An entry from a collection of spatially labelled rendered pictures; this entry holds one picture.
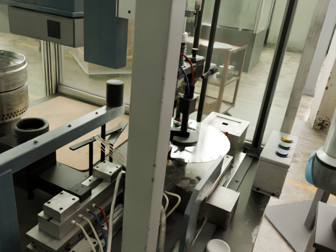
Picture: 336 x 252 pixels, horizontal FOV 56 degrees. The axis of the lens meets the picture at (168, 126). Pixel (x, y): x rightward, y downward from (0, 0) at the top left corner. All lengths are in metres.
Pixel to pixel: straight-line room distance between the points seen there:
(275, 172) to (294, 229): 1.19
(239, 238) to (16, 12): 1.00
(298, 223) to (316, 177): 1.31
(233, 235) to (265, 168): 0.30
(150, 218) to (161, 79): 0.18
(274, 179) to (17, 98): 1.01
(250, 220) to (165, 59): 0.89
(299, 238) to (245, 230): 1.26
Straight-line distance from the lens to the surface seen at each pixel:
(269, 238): 2.27
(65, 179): 1.09
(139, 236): 0.44
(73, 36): 1.01
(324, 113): 4.15
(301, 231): 2.40
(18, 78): 1.31
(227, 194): 1.10
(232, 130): 1.36
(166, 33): 0.31
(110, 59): 0.86
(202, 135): 1.15
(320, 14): 1.38
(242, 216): 1.14
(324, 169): 1.14
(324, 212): 1.31
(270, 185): 1.26
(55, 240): 0.92
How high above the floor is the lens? 1.45
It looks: 25 degrees down
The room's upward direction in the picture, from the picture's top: 7 degrees clockwise
